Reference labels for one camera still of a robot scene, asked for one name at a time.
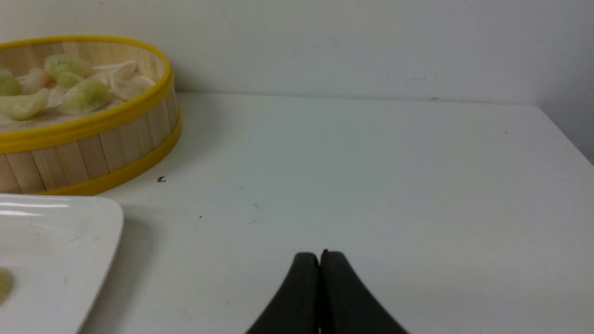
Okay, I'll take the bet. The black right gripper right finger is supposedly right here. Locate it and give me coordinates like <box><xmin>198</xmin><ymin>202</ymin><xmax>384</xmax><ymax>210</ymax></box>
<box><xmin>320</xmin><ymin>250</ymin><xmax>407</xmax><ymax>334</ymax></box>

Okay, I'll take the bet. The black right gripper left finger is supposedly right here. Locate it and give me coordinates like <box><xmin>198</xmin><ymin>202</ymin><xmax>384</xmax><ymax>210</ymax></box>
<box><xmin>247</xmin><ymin>252</ymin><xmax>320</xmax><ymax>334</ymax></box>

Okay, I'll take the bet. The white square plate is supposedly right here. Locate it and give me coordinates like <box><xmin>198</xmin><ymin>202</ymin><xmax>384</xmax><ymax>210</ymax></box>
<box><xmin>0</xmin><ymin>194</ymin><xmax>124</xmax><ymax>334</ymax></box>

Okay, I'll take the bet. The green dumpling on plate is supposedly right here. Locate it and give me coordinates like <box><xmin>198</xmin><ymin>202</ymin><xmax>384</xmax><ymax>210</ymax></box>
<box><xmin>0</xmin><ymin>268</ymin><xmax>14</xmax><ymax>305</ymax></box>

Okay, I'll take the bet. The bamboo steamer basket yellow rim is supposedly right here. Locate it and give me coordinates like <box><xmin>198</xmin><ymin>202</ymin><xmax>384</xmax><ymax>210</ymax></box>
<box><xmin>0</xmin><ymin>36</ymin><xmax>182</xmax><ymax>195</ymax></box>

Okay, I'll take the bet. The green dumpling in steamer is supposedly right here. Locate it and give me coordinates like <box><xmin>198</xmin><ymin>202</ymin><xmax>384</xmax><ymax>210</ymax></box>
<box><xmin>0</xmin><ymin>88</ymin><xmax>50</xmax><ymax>121</ymax></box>
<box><xmin>0</xmin><ymin>69</ymin><xmax>22</xmax><ymax>96</ymax></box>
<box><xmin>44</xmin><ymin>54</ymin><xmax>94</xmax><ymax>78</ymax></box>
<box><xmin>58</xmin><ymin>78</ymin><xmax>112</xmax><ymax>116</ymax></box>

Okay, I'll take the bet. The pink dumpling in steamer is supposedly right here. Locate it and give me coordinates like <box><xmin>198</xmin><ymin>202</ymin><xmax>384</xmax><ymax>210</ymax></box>
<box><xmin>16</xmin><ymin>67</ymin><xmax>52</xmax><ymax>95</ymax></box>

